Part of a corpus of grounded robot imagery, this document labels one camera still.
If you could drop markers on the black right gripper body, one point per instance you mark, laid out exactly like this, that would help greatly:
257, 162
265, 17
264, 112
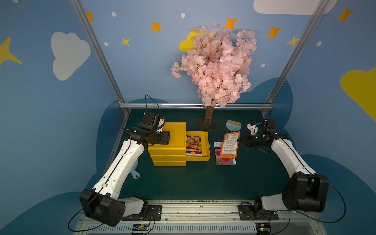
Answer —
251, 140

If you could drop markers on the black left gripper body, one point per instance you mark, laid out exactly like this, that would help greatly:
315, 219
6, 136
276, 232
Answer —
164, 137

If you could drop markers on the orange back-side seed bag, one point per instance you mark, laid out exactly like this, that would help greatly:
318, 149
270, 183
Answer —
230, 145

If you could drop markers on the pink flower seed bag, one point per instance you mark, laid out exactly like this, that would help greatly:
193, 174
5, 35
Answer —
219, 160

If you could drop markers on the yellow drawer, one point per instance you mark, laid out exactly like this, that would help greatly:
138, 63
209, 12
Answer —
205, 147

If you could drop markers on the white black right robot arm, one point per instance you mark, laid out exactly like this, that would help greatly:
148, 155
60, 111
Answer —
305, 190

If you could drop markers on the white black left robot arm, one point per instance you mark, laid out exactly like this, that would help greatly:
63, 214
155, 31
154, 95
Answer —
101, 202

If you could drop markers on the light blue hand brush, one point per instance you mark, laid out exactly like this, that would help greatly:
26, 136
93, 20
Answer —
233, 126

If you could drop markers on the light blue dustpan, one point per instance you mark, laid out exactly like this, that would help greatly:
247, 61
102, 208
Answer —
134, 172

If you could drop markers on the pink blossom artificial tree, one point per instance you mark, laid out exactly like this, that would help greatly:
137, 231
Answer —
218, 66

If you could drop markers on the right green circuit board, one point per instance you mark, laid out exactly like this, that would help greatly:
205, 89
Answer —
263, 229

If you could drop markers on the green circuit board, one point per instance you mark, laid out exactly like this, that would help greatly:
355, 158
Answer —
140, 228
263, 229

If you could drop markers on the left green circuit board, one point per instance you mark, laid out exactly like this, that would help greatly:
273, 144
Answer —
140, 228

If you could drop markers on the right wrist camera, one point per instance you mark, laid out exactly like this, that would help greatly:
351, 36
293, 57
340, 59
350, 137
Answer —
264, 127

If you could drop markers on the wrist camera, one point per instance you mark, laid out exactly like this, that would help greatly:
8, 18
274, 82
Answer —
264, 127
152, 122

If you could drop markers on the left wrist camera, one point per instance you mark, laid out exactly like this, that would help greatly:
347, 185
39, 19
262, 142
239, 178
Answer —
152, 122

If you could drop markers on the right aluminium frame post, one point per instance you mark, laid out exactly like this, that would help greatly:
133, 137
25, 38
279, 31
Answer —
306, 35

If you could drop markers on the aluminium frame post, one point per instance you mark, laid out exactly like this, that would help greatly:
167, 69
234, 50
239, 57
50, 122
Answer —
306, 35
85, 22

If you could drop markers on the dark metal tree base plate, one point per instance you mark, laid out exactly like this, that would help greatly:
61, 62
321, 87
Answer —
203, 124

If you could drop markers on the horizontal aluminium frame rail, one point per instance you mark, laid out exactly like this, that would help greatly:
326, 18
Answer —
193, 106

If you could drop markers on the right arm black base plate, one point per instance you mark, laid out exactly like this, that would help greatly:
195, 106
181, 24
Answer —
248, 212

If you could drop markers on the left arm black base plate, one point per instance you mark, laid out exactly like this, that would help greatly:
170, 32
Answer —
149, 212

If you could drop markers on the front aluminium mounting rail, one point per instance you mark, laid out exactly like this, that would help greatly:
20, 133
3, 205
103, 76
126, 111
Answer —
204, 217

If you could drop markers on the left aluminium frame post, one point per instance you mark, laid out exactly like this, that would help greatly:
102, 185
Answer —
85, 22

